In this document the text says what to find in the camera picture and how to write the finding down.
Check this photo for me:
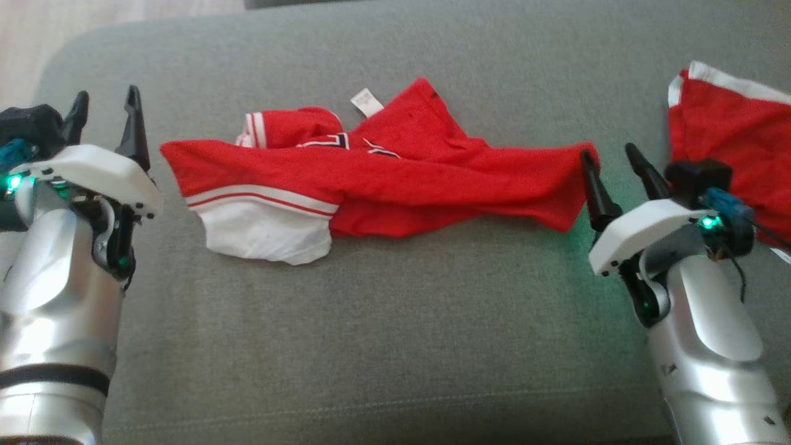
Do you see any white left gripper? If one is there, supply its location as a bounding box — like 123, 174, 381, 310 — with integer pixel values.
9, 85, 163, 282

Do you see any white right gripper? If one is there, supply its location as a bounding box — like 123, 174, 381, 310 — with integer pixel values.
580, 142, 721, 328

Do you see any red jersey with black print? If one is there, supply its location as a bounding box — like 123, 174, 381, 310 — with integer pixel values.
667, 60, 791, 252

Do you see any red garment with white sleeve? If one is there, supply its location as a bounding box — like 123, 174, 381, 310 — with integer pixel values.
159, 77, 601, 266

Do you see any grey fabric ottoman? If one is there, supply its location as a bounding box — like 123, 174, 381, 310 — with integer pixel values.
34, 0, 791, 445

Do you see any left cable with blue connector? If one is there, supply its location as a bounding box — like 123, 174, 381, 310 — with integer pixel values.
0, 138, 39, 175

